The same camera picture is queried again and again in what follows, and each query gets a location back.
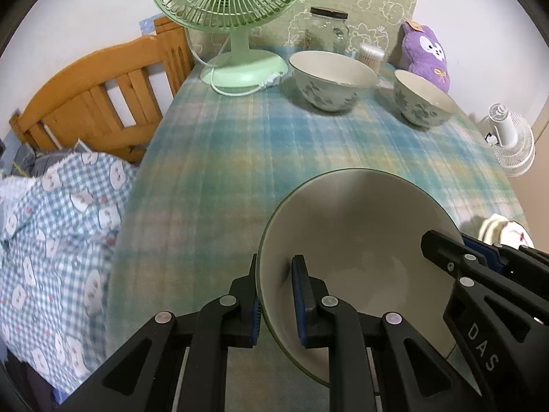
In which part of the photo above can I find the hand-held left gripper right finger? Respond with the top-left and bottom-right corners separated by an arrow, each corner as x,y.
292,254 -> 485,412

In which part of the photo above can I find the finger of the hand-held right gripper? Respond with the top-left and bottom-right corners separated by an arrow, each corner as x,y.
461,234 -> 549,286
420,229 -> 549,310

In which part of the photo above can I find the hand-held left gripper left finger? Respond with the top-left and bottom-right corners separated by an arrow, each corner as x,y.
60,254 -> 263,412

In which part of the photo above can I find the round cream yellow-flower plate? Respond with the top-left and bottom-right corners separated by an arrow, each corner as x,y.
477,219 -> 498,243

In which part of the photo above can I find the scalloped cream yellow-flower plate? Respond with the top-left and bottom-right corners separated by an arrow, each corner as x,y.
487,214 -> 515,241

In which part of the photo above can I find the white plate with red flower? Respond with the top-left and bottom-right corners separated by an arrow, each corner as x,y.
500,219 -> 535,249

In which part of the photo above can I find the floral ceramic bowl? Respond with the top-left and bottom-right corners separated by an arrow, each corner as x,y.
256,168 -> 463,389
393,70 -> 459,128
288,50 -> 380,113

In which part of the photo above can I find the beige door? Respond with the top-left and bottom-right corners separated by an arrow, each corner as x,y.
508,112 -> 549,250

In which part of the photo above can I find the white standing fan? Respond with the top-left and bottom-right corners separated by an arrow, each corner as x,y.
482,103 -> 537,176

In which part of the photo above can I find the plaid tablecloth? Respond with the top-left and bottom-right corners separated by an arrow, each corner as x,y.
105,43 -> 530,396

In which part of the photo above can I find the purple plush rabbit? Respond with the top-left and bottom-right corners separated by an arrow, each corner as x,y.
397,21 -> 451,94

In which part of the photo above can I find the clear cotton swab container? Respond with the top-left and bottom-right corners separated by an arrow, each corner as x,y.
357,44 -> 385,71

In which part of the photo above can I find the blue checked blanket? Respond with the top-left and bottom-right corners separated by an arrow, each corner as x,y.
0,151 -> 140,396

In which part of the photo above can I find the glass jar with dark lid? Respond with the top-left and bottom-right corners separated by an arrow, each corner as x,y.
305,6 -> 350,54

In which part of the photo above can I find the grey cloth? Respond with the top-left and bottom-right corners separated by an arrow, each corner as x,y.
13,146 -> 80,179

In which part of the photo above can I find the green desk fan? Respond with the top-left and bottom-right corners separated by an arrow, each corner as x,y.
148,0 -> 310,89

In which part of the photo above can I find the wooden bed headboard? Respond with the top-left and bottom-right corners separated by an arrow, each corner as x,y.
9,16 -> 196,164

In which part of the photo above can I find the green fan cable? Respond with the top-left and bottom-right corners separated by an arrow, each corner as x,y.
184,30 -> 281,96

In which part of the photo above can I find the green printed wall board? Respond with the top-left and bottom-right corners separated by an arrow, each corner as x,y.
189,0 -> 421,63

